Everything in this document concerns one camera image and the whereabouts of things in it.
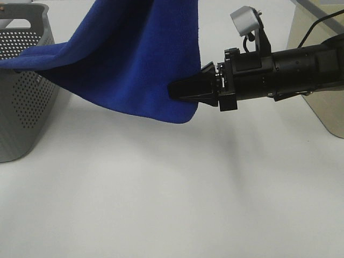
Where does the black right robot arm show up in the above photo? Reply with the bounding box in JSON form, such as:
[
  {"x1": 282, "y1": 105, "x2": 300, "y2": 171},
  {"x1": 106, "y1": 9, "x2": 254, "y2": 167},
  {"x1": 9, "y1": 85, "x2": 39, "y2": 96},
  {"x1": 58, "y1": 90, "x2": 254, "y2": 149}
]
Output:
[{"x1": 168, "y1": 34, "x2": 343, "y2": 111}]

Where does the beige plastic bin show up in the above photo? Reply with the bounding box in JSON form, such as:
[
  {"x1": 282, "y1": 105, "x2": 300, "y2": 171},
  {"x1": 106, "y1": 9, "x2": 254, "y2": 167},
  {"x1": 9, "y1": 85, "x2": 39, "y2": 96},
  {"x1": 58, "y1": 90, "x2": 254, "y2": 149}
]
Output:
[{"x1": 287, "y1": 1, "x2": 343, "y2": 138}]

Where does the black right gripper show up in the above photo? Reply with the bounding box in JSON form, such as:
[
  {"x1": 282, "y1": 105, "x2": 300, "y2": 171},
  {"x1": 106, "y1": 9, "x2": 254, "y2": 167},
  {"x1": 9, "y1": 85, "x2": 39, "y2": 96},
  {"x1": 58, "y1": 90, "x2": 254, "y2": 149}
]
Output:
[{"x1": 168, "y1": 48, "x2": 277, "y2": 111}]

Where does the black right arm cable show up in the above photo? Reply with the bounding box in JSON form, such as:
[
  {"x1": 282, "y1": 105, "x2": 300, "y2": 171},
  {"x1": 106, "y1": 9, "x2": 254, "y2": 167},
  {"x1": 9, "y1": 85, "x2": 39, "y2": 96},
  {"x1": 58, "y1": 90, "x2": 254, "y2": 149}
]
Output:
[{"x1": 297, "y1": 10, "x2": 344, "y2": 49}]

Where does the blue microfibre towel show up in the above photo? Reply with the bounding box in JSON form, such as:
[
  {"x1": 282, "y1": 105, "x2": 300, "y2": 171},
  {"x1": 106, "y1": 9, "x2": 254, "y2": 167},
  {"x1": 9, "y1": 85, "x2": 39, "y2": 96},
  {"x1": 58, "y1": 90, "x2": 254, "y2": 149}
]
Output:
[{"x1": 1, "y1": 1, "x2": 200, "y2": 124}]

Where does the grey perforated plastic basket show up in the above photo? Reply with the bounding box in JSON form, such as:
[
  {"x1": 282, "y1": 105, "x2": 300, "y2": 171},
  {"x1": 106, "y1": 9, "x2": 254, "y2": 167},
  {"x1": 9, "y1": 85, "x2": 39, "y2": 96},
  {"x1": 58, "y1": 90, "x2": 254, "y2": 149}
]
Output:
[{"x1": 1, "y1": 3, "x2": 60, "y2": 162}]

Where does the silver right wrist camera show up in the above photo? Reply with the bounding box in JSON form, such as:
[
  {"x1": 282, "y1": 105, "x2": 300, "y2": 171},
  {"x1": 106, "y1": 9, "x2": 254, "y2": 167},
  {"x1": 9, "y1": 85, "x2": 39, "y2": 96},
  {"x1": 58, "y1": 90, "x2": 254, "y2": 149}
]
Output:
[{"x1": 230, "y1": 6, "x2": 271, "y2": 57}]

